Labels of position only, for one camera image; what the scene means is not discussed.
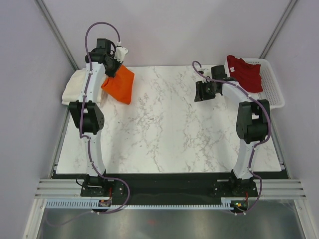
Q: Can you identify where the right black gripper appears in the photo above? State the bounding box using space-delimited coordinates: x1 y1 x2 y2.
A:
194 80 218 102

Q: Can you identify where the white plastic basket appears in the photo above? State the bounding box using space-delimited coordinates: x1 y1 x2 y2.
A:
225 57 286 112

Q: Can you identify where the white slotted cable duct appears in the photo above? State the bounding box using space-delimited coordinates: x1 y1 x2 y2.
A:
45 197 239 210

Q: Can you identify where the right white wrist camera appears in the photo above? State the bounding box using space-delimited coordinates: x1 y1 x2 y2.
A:
199 70 208 76

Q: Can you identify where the folded white t shirt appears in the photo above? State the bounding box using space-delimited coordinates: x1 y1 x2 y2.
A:
62 68 108 107

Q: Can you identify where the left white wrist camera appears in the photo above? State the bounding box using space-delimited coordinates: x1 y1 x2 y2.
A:
114 46 129 63

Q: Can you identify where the aluminium rail frame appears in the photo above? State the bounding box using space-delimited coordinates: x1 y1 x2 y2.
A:
35 179 306 199

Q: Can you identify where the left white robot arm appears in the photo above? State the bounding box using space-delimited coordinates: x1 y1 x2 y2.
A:
68 38 120 196

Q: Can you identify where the red t shirt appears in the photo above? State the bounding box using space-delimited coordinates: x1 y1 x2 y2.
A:
226 55 263 93

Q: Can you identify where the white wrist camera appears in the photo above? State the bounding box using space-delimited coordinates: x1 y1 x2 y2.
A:
199 70 208 76
114 46 129 63

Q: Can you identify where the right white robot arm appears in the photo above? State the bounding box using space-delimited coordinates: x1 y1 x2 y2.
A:
194 65 271 196

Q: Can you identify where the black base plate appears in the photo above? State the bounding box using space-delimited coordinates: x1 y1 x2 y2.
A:
81 173 258 206

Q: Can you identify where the orange t shirt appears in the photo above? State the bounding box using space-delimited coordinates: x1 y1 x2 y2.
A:
101 65 135 105

